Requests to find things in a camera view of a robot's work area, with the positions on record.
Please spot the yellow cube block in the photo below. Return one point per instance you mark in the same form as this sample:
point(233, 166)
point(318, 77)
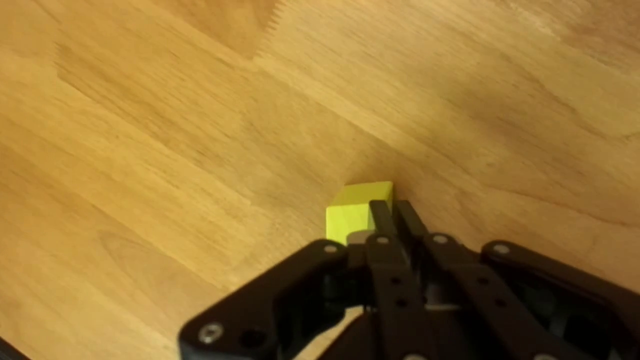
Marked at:
point(350, 212)

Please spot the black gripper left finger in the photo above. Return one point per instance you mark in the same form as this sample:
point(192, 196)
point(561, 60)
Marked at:
point(300, 300)

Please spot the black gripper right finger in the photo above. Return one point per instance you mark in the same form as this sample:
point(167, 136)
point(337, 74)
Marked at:
point(507, 300)

